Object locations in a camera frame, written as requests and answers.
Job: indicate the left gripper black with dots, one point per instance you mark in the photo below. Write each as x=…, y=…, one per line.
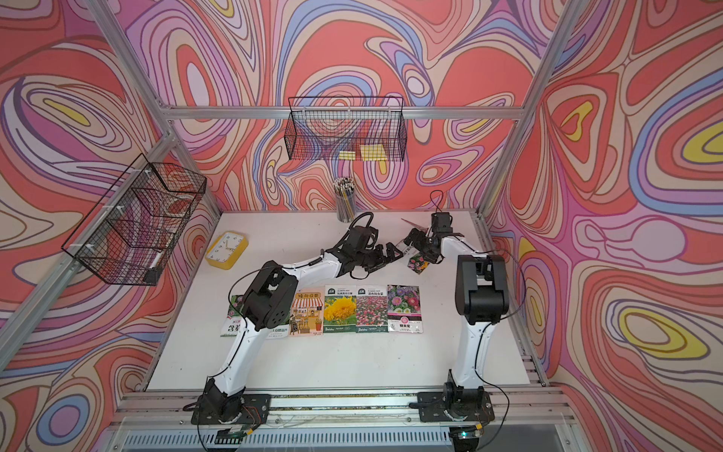
x=379, y=262

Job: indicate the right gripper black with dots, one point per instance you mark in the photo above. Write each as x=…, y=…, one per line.
x=420, y=236

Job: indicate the small pink flower seed packet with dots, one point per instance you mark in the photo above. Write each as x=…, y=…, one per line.
x=417, y=263

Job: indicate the mixed aster seed packet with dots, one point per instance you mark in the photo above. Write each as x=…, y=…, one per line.
x=404, y=309

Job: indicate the pink flower field seed packet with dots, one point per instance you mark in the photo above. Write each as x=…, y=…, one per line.
x=372, y=309

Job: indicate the yellow sunflower seed packet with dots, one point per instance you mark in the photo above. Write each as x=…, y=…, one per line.
x=340, y=306

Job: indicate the orange shop seed packet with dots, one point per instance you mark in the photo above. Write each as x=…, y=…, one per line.
x=307, y=313

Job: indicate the dark green melon seed packet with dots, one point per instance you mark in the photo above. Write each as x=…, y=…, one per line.
x=279, y=332

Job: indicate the green mimosa seed packet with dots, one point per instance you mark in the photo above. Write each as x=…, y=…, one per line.
x=234, y=322

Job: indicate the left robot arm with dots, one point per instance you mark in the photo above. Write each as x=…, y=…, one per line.
x=266, y=303

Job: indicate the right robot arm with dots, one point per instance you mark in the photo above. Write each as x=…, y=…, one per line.
x=482, y=301

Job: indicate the pencil cup with pencils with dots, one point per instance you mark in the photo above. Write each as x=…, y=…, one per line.
x=345, y=191

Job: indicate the yellow sticky notes large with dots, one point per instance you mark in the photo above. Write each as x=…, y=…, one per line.
x=373, y=152

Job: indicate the yellow square clock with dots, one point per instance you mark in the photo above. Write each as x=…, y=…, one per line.
x=226, y=250

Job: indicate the red handled scissors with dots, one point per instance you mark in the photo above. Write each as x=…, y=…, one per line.
x=414, y=225

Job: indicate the back black wire basket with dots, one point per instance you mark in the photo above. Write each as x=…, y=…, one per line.
x=320, y=127

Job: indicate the black wire basket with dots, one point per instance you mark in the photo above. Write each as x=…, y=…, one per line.
x=320, y=127
x=128, y=237

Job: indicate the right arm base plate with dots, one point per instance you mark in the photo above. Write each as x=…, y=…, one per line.
x=471, y=407

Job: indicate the aluminium front rail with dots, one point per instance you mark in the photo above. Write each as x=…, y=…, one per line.
x=517, y=405

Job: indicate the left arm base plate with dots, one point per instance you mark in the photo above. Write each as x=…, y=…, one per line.
x=254, y=408

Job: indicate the left black wire basket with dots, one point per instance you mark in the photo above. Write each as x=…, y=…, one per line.
x=128, y=237

